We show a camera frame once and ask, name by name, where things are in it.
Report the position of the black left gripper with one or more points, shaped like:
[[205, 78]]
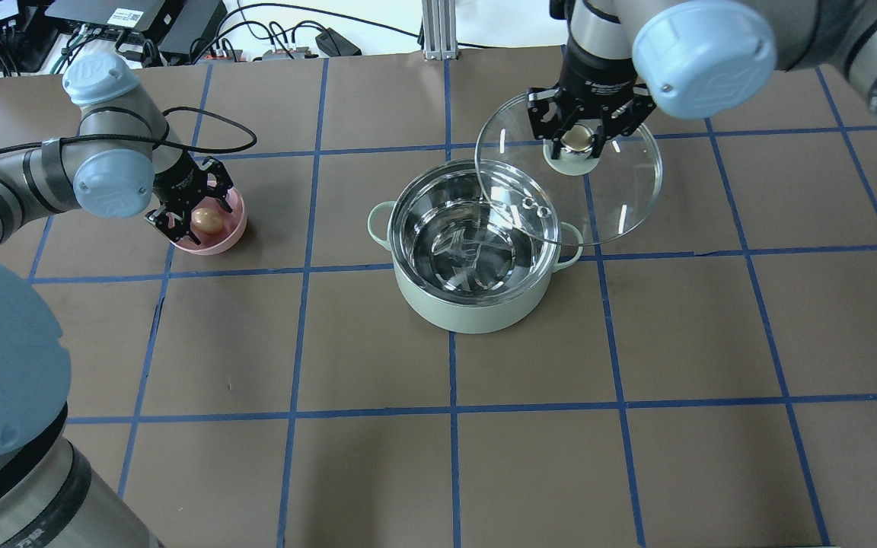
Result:
[[180, 181]]

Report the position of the brown egg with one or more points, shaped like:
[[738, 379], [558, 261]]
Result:
[[207, 221]]

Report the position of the pale green cooking pot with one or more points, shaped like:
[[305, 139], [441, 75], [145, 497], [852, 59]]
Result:
[[473, 246]]

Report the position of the pink bowl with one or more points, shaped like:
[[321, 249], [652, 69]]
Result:
[[235, 224]]

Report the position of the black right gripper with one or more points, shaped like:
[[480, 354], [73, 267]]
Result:
[[597, 74]]

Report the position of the black red computer box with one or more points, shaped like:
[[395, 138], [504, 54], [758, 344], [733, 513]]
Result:
[[176, 28]]

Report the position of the glass pot lid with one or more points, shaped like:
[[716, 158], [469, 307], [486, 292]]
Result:
[[573, 201]]

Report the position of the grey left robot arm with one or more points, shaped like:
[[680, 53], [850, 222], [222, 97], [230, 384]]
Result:
[[122, 162]]

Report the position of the aluminium frame post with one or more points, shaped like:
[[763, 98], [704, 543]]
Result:
[[438, 30]]

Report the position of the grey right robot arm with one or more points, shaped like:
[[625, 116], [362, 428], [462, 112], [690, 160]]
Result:
[[692, 60]]

